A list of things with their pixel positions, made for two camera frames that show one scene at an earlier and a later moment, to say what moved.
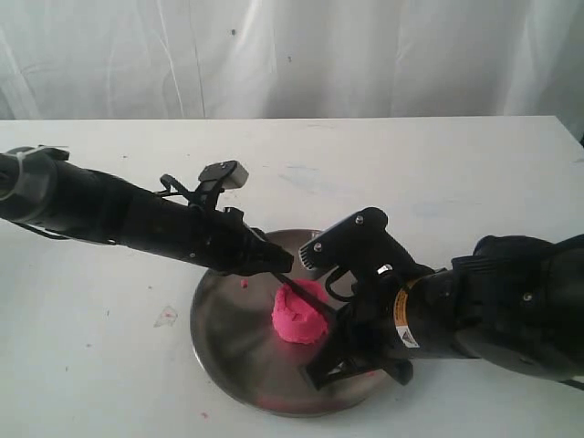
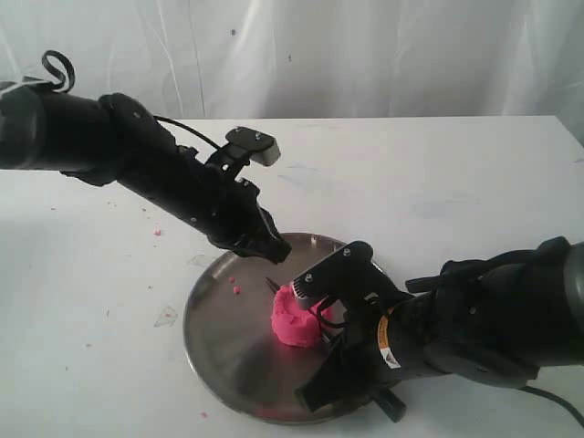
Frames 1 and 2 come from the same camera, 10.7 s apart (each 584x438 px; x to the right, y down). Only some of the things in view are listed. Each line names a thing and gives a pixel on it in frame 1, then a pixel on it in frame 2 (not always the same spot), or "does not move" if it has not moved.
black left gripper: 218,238 -> 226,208
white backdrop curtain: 163,59 does not move
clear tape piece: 167,318 does not move
